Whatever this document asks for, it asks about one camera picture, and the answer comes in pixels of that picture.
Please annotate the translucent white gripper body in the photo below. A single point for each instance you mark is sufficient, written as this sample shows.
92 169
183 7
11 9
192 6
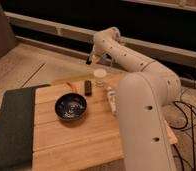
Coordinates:
104 60

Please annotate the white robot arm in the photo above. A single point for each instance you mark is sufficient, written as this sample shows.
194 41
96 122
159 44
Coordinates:
140 97

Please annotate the white ceramic cup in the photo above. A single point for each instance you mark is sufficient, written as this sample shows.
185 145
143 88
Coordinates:
99 75

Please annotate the dark glazed ceramic bowl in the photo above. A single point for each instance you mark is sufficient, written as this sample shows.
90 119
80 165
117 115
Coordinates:
70 107

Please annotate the white tube bottle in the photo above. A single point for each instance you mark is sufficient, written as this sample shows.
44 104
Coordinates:
111 96

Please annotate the wooden tray table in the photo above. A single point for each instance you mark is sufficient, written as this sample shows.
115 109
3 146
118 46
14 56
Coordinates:
77 145

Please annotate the dark green cloth mat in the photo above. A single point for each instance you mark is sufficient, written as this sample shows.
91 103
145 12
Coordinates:
16 127

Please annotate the black table leg bracket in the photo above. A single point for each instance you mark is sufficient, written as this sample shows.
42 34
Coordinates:
89 59

